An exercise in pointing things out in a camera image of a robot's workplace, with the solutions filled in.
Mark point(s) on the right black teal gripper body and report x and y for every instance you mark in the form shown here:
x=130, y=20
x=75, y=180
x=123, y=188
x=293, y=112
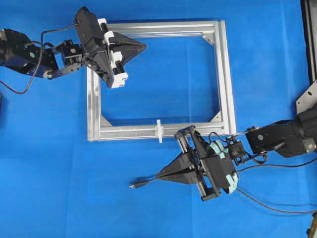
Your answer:
x=212, y=163

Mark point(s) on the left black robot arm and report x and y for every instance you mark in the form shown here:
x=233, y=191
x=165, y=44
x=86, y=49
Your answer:
x=39, y=58

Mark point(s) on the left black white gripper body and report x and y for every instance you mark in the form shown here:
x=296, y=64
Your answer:
x=97, y=47

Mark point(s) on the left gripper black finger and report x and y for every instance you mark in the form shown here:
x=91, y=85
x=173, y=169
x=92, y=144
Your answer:
x=122, y=42
x=129, y=54

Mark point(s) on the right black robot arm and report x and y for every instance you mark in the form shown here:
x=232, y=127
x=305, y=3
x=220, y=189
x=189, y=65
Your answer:
x=288, y=138

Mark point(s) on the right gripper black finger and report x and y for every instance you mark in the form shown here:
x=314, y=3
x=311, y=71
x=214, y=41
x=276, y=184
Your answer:
x=180, y=167
x=186, y=176

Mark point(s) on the yellow object bottom right corner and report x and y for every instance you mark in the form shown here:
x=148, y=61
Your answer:
x=312, y=230

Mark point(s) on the white zip tie loop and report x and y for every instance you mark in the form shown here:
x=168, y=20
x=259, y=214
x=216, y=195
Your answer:
x=159, y=131

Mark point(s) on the silver aluminium extrusion frame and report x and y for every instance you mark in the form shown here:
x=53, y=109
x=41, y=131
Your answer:
x=214, y=32

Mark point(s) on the grey metal bracket plate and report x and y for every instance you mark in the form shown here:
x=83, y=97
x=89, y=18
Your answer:
x=308, y=99

